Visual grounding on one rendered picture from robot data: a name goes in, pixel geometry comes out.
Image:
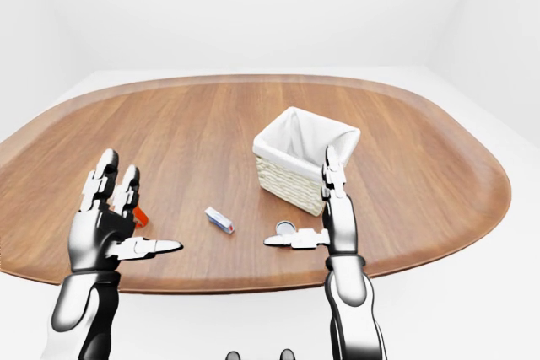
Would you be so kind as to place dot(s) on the small white blue box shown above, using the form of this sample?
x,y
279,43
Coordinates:
x,y
219,220

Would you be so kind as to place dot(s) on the red ketchup bottle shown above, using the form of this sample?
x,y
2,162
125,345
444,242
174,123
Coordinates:
x,y
142,216

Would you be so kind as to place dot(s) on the white lined wicker basket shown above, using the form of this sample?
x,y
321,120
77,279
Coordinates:
x,y
304,162

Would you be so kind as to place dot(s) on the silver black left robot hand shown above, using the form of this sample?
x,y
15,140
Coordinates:
x,y
90,235

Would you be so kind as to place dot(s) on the small dark rounded shape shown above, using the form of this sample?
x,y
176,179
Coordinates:
x,y
233,355
287,354

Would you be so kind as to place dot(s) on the small round silver tin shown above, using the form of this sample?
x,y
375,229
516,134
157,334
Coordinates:
x,y
285,227

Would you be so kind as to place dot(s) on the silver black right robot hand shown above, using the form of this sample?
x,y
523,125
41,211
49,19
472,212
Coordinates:
x,y
341,225

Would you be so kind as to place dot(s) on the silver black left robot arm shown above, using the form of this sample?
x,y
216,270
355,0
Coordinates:
x,y
82,313

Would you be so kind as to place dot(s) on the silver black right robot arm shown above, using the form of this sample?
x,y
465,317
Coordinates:
x,y
354,313

